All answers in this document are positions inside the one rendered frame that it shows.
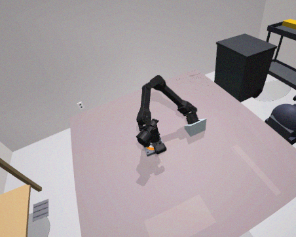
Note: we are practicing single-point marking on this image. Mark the orange round plate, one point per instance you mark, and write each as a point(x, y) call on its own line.
point(151, 148)

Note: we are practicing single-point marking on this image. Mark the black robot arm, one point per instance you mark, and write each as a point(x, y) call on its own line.
point(144, 115)

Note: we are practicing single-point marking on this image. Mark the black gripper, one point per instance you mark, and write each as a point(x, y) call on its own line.
point(159, 147)

